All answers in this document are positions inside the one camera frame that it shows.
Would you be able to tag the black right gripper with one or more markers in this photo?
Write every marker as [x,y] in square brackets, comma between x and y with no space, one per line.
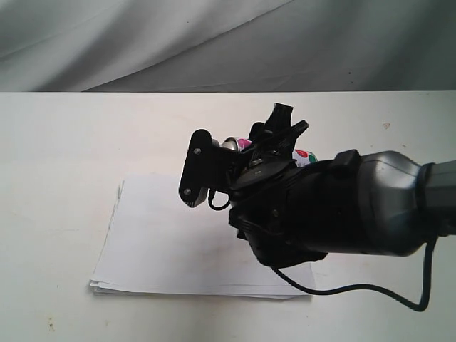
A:
[288,214]

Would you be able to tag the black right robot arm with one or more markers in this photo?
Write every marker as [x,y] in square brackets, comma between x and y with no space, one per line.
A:
[377,204]

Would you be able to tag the white paper stack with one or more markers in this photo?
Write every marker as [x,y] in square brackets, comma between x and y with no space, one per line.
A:
[157,245]

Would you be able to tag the grey backdrop cloth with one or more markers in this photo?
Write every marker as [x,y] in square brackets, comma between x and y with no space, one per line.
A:
[227,46]

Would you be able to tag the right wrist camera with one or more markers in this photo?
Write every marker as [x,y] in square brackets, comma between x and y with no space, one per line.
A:
[207,167]

